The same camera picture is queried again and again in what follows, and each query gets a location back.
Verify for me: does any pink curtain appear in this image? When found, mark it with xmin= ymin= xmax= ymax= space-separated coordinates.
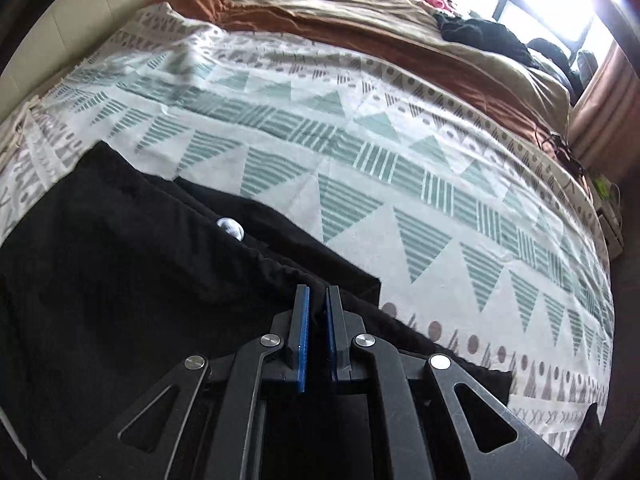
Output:
xmin=567 ymin=44 xmax=639 ymax=183

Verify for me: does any black clothes pile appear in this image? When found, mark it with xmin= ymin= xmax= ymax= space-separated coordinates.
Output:
xmin=435 ymin=12 xmax=585 ymax=105

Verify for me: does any black garment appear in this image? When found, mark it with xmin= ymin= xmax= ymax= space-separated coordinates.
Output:
xmin=1 ymin=143 xmax=510 ymax=479

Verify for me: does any beige brown duvet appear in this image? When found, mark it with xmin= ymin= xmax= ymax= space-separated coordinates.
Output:
xmin=154 ymin=0 xmax=570 ymax=134

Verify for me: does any white green patterned blanket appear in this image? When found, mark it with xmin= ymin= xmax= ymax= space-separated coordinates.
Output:
xmin=1 ymin=3 xmax=614 ymax=454

